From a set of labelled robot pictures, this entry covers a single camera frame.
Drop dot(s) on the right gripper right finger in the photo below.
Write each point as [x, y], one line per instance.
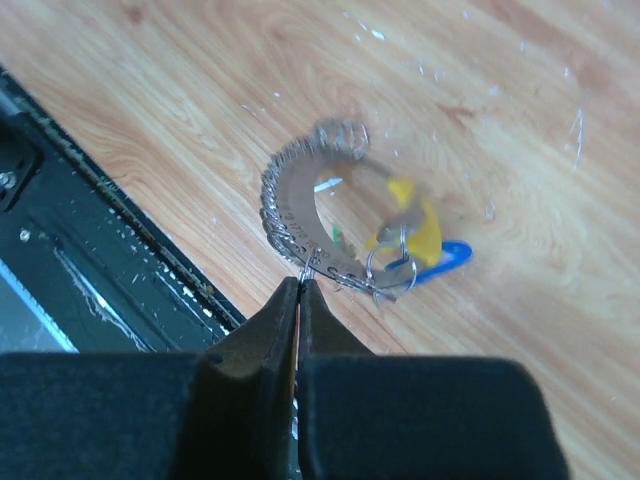
[368, 416]

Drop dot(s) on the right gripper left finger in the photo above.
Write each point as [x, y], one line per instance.
[221, 414]

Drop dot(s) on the blue capped key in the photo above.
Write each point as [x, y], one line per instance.
[454, 254]

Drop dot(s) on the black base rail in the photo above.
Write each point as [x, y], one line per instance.
[83, 268]

